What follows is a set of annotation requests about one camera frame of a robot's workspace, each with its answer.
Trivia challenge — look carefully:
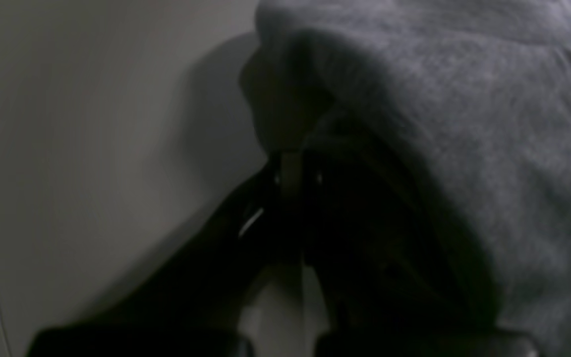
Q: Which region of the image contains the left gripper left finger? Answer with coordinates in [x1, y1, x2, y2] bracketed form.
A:
[27, 151, 304, 357]

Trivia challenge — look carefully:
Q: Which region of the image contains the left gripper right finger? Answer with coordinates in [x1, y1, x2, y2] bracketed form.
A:
[304, 138, 539, 357]

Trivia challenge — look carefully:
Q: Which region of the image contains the grey T-shirt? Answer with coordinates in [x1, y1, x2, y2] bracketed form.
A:
[255, 0, 571, 357]

